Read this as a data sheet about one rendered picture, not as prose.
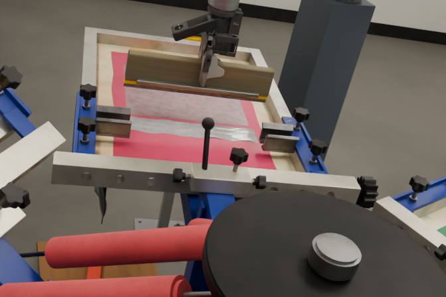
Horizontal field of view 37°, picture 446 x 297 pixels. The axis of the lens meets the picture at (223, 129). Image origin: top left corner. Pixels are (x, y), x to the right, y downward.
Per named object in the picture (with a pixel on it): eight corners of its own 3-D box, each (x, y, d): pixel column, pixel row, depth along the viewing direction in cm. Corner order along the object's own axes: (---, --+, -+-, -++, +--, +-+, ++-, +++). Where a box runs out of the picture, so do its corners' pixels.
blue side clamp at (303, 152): (276, 134, 185) (282, 113, 182) (293, 136, 186) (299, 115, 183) (303, 199, 160) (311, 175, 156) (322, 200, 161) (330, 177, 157)
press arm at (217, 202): (198, 195, 143) (202, 176, 141) (224, 197, 145) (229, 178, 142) (208, 248, 129) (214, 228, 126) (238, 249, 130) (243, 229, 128)
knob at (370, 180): (339, 193, 158) (348, 168, 154) (361, 195, 159) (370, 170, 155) (349, 213, 151) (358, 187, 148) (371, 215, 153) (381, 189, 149)
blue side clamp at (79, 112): (74, 114, 172) (77, 91, 169) (93, 116, 173) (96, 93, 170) (69, 181, 147) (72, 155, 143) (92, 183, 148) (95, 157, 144)
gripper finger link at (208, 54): (209, 74, 164) (215, 40, 161) (203, 73, 164) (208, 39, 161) (206, 68, 169) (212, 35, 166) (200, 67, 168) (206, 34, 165)
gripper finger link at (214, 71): (222, 92, 168) (227, 58, 165) (199, 89, 167) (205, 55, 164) (220, 88, 171) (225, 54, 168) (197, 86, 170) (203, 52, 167)
